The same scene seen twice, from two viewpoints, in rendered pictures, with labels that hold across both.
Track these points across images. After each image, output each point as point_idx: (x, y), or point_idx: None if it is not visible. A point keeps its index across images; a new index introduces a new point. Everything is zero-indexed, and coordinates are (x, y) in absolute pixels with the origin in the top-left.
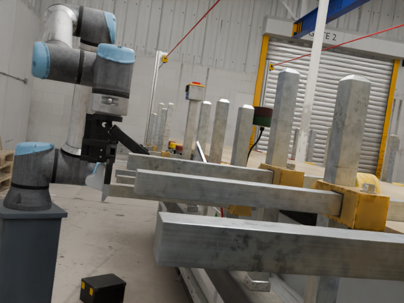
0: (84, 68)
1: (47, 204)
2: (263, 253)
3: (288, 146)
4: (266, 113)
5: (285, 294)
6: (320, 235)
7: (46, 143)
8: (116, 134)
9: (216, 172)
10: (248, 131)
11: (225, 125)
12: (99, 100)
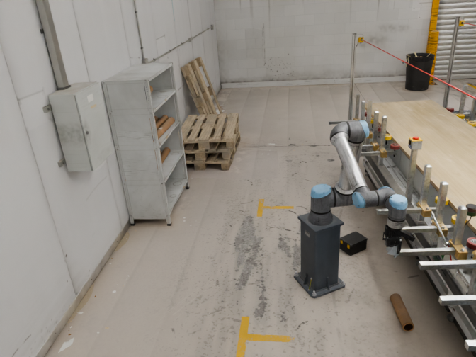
0: (380, 202)
1: (332, 219)
2: None
3: None
4: (474, 211)
5: None
6: None
7: (326, 186)
8: (400, 234)
9: (456, 266)
10: (464, 219)
11: (446, 195)
12: (394, 224)
